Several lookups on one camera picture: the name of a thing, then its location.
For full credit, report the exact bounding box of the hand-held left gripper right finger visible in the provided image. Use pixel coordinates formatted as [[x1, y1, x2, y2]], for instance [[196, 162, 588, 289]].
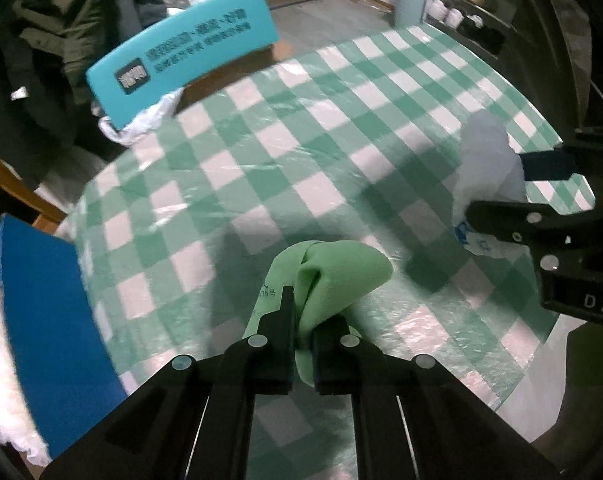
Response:
[[311, 312, 557, 480]]

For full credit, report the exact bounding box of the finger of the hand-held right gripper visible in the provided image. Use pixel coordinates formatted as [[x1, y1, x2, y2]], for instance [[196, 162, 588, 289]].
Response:
[[466, 201, 595, 249], [520, 129, 603, 182]]

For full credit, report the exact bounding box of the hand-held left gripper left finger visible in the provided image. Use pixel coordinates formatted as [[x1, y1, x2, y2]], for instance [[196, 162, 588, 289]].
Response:
[[41, 287, 297, 480]]

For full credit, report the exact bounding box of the metal shoe rack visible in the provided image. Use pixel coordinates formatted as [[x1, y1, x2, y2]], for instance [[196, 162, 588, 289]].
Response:
[[424, 0, 527, 61]]

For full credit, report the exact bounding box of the green checked tablecloth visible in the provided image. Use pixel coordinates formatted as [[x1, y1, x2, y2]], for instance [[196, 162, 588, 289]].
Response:
[[61, 22, 595, 480]]

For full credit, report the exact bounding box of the light blue trash bin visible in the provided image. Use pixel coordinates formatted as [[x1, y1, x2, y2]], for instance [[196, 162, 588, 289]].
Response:
[[393, 0, 427, 27]]

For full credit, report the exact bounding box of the white thin plastic bag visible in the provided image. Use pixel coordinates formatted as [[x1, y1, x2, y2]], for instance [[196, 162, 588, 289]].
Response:
[[90, 91, 184, 148]]

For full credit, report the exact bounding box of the teal backed chair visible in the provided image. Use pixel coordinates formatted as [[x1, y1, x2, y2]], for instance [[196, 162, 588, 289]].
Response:
[[85, 0, 294, 133]]

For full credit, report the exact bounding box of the black hanging coat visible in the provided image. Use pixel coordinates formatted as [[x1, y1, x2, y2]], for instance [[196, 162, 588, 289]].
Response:
[[0, 10, 112, 192]]

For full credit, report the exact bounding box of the olive green jacket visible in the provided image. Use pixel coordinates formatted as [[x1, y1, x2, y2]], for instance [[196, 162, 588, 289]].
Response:
[[11, 0, 152, 106]]

